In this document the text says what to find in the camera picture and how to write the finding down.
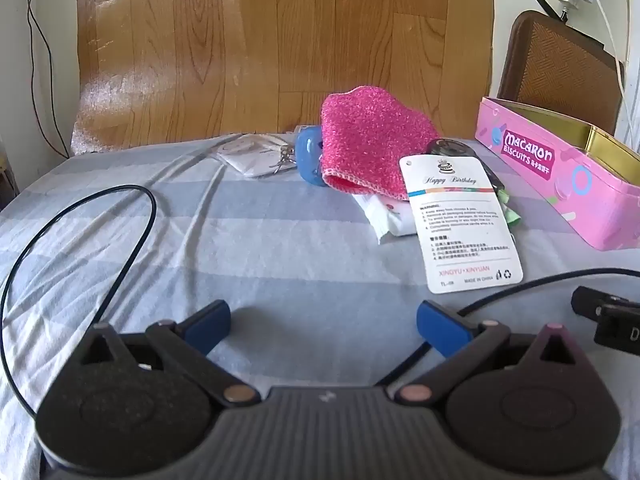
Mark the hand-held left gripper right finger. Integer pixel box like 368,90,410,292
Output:
395,299,581,406

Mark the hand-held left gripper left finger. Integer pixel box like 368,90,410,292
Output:
80,299,261,406

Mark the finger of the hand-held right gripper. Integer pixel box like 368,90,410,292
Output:
571,285,632,318

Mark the pink tin box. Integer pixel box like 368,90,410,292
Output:
474,96,640,251

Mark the blue soft cup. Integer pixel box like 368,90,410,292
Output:
294,125,328,188

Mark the white printed tag card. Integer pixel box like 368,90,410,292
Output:
398,154,524,295

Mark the striped blue bedsheet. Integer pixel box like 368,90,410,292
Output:
0,132,640,480

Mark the white tissue packet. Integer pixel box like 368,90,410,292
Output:
354,192,418,246

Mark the green paper piece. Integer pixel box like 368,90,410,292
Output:
495,190,522,226

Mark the clear plastic bag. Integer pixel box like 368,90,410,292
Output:
215,132,301,179

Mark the metal keyring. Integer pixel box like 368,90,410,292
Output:
270,142,298,176

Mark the pink knitted cloth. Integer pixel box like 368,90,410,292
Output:
320,86,441,200

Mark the brown rattan chair back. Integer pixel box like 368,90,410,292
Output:
496,10,626,136

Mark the black tape strip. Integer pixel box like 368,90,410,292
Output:
565,25,621,62
532,0,568,23

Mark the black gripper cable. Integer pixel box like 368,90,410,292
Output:
0,186,157,418
375,269,640,391

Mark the white power cable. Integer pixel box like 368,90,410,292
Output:
585,0,640,146

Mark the wood grain wall panel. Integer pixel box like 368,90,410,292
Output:
70,0,498,153

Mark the thin black wall wire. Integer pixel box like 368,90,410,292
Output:
20,0,71,158

